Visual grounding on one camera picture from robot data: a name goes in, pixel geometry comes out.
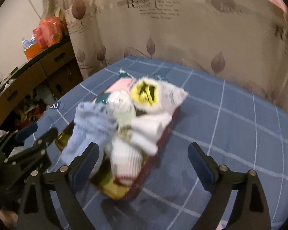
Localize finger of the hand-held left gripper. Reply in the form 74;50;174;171
4;127;59;164
0;123;38;149

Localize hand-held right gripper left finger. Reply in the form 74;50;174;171
17;142;100;230

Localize orange red package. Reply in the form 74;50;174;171
33;16;64;48

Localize orange box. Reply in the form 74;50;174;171
24;44;46;59

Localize floral printed white packet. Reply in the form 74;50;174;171
134;77;190;113

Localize dark clutter pile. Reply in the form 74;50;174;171
13;83;57;128

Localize light blue towel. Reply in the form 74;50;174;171
61;102;118;166

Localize gold black woven belt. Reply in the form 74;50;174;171
131;80;159;106

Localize pastel green pink packet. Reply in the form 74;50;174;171
95;77;137;130

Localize beige leaf print curtain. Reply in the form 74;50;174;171
42;0;288;111

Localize red tin box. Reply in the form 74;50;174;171
55;89;183;200

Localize thin wall cable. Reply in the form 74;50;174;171
22;0;42;20

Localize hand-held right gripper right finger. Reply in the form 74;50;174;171
188;142;271;230

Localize blue white bottle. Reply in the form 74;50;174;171
22;35;37;49

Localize white fluffy ball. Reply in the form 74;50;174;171
108;90;135;112

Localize blue plaid bed sheet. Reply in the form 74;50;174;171
34;55;288;230

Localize cardboard box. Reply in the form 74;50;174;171
0;63;48;130

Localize white sock with red trim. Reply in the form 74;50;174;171
108;138;144;186

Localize plain white sock pair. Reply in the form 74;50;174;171
130;111;172;155

